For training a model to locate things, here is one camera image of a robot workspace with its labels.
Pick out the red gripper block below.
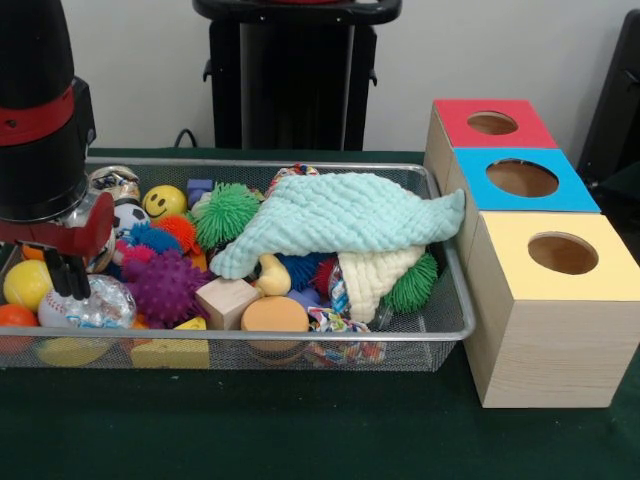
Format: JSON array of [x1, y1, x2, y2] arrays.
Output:
[[0, 192, 117, 299]]

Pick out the orange round disc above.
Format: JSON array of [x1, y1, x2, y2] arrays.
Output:
[[241, 296, 310, 353]]

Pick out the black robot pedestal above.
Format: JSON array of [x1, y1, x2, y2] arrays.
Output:
[[193, 0, 403, 151]]

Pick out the dark green table cloth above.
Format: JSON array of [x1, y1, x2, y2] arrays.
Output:
[[0, 148, 640, 480]]

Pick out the black floor stand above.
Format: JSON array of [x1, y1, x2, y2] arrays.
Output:
[[578, 8, 640, 201]]

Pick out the purple spiky ball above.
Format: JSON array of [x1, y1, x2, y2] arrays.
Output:
[[122, 248, 214, 326]]

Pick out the mint green cloth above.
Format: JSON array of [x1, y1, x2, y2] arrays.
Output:
[[208, 172, 468, 281]]

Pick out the white baseball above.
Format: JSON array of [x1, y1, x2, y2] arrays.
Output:
[[37, 288, 81, 329]]

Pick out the wooden three-hole sorting box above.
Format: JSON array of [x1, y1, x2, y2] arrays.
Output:
[[423, 98, 640, 409]]

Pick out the cream knitted cloth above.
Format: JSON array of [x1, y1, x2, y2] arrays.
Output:
[[336, 244, 427, 324]]

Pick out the green spiky ball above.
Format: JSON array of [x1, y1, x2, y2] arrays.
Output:
[[194, 182, 262, 251], [382, 252, 439, 314]]

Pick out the clear wrapper with blue print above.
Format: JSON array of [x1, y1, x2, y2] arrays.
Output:
[[62, 274, 138, 330]]

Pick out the yellow smiley face ball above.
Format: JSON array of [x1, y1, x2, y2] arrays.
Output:
[[143, 185, 188, 221]]

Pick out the wooden cube block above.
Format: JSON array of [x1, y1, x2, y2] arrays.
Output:
[[196, 277, 263, 331]]

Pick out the clear mesh bin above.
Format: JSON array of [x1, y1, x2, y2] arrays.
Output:
[[0, 157, 477, 373]]

